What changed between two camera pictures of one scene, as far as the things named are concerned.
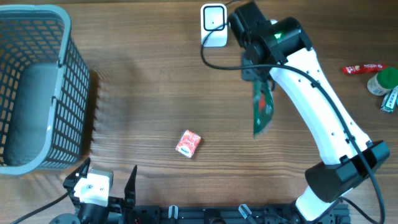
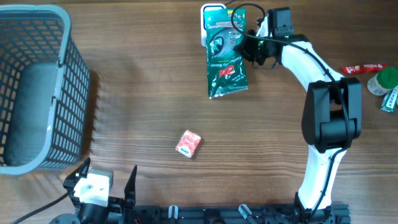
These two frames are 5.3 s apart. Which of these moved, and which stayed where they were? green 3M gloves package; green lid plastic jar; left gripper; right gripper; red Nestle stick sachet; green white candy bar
Moved: green 3M gloves package; right gripper
Stayed: left gripper; green lid plastic jar; green white candy bar; red Nestle stick sachet
